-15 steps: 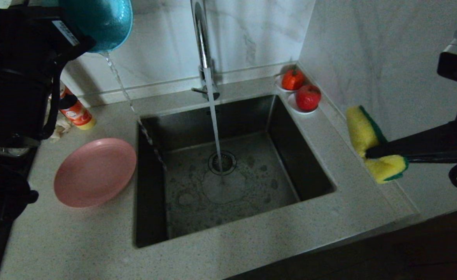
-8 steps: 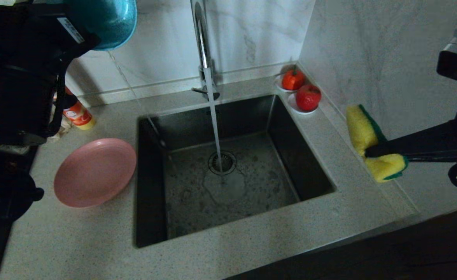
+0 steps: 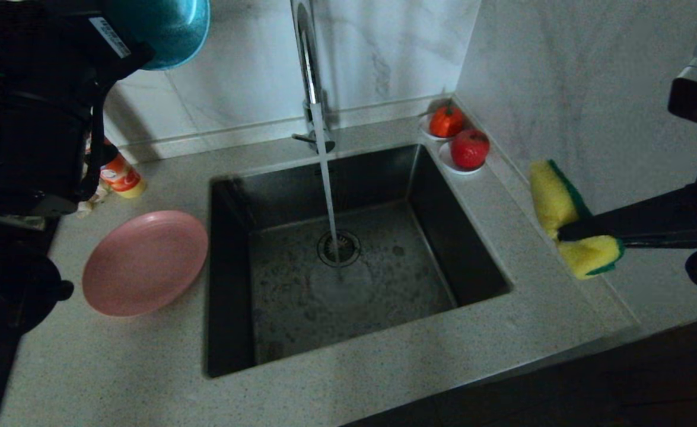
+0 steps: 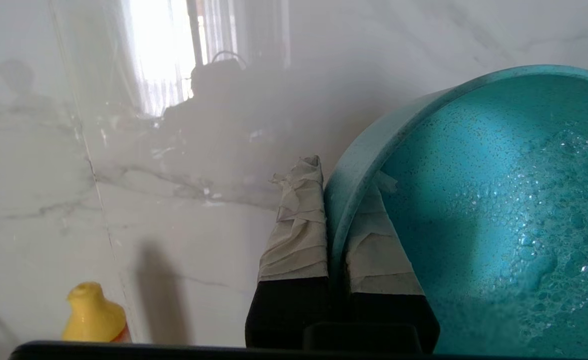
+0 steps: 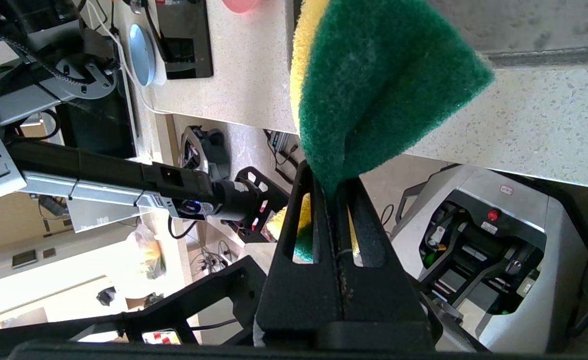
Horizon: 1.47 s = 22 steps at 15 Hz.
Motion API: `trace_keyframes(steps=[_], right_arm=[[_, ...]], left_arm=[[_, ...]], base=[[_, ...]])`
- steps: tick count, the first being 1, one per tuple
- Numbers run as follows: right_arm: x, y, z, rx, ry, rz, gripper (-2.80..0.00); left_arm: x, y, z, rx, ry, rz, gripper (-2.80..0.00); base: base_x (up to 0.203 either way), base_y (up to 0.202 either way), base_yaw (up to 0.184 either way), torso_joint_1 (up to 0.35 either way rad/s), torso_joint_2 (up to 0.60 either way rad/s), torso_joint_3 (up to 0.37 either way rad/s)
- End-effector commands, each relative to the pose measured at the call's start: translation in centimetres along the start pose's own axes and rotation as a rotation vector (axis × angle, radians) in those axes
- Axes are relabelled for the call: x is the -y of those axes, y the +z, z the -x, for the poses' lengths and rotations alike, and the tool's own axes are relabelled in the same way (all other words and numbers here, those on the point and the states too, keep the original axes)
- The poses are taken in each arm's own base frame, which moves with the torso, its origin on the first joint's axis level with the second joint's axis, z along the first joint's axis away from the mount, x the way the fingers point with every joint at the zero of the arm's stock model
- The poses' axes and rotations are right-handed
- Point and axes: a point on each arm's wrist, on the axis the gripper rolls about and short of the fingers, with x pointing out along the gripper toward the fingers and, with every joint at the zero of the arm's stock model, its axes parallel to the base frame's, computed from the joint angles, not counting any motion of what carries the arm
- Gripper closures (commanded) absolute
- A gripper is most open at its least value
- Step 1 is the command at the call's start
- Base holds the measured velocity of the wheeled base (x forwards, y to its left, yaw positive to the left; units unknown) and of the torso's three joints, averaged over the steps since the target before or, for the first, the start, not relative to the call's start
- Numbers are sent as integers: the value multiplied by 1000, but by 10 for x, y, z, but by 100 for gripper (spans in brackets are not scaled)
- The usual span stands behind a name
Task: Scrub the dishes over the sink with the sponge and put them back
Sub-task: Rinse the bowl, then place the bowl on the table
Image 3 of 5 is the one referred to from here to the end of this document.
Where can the red apple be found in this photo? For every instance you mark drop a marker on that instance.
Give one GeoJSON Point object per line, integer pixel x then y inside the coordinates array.
{"type": "Point", "coordinates": [470, 149]}

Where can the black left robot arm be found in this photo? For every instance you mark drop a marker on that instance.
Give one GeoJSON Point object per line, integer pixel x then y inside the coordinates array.
{"type": "Point", "coordinates": [22, 148]}

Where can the orange-red tomato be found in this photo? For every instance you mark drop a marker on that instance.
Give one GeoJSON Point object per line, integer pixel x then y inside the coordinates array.
{"type": "Point", "coordinates": [446, 121]}

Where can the crumpled beige tissue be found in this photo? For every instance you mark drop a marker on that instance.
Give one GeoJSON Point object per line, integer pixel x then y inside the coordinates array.
{"type": "Point", "coordinates": [90, 201]}

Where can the green and yellow sponge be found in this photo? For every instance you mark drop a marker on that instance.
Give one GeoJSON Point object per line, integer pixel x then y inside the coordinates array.
{"type": "Point", "coordinates": [553, 196]}

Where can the chrome faucet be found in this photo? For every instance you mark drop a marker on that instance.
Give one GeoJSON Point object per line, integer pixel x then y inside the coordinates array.
{"type": "Point", "coordinates": [311, 71]}

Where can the stainless steel sink basin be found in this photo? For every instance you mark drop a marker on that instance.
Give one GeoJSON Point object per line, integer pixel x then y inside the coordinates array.
{"type": "Point", "coordinates": [384, 308]}

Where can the teal bowl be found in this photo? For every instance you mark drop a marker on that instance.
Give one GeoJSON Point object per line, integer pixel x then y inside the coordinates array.
{"type": "Point", "coordinates": [170, 29]}

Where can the round metal drain strainer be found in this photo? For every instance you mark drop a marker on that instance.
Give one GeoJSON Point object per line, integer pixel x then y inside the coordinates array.
{"type": "Point", "coordinates": [348, 249]}

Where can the orange detergent bottle yellow cap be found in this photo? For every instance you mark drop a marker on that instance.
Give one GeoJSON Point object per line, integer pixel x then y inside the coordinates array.
{"type": "Point", "coordinates": [120, 178]}

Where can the pink plate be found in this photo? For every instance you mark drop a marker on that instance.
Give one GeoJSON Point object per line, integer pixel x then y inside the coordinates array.
{"type": "Point", "coordinates": [145, 264]}

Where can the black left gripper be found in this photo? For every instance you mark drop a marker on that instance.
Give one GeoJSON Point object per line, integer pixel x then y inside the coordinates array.
{"type": "Point", "coordinates": [105, 50]}

